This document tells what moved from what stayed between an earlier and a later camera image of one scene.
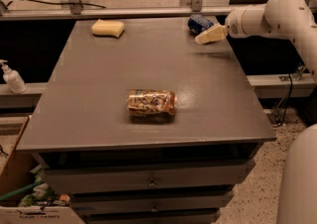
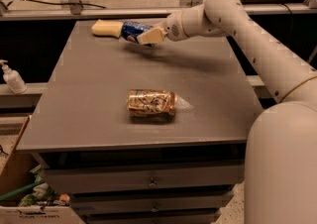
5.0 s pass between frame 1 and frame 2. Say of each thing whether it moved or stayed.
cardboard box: stayed
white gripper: moved
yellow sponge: stayed
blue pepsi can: moved
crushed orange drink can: stayed
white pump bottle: stayed
